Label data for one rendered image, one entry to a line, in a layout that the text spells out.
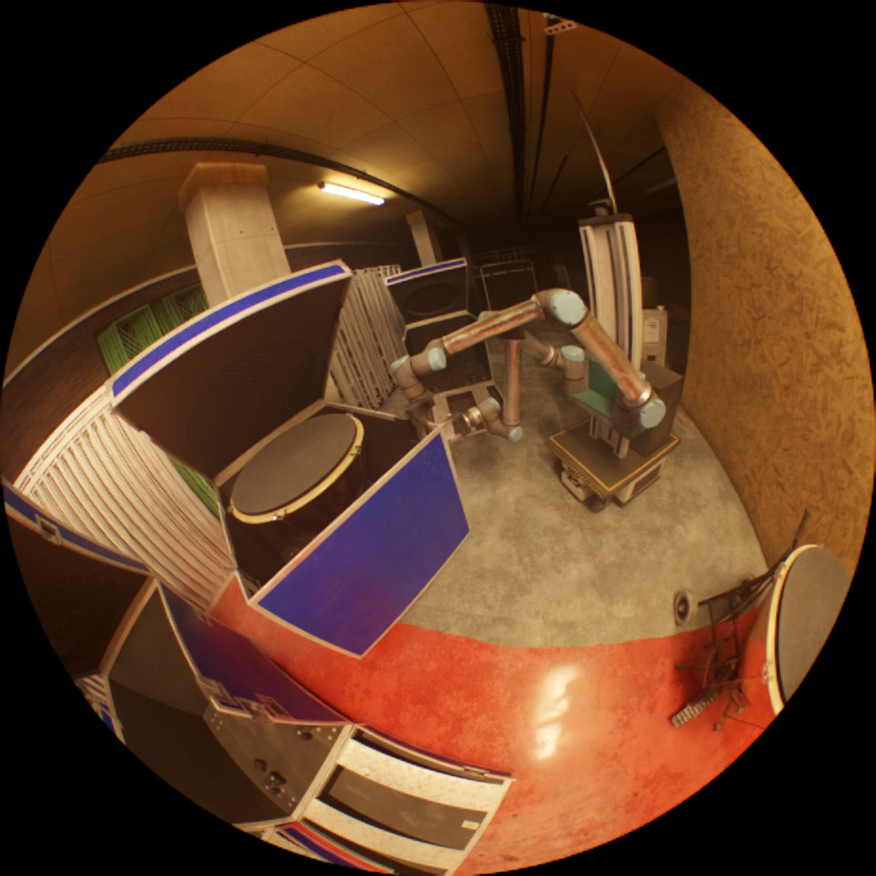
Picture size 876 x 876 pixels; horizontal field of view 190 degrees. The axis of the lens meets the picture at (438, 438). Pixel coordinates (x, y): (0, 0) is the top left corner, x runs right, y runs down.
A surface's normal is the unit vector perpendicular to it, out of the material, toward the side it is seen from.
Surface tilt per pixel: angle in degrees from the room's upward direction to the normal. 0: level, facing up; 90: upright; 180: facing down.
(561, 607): 0
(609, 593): 0
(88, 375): 90
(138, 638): 90
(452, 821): 2
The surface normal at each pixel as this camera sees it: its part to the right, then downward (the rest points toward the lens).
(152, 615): 0.90, 0.00
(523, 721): -0.25, -0.80
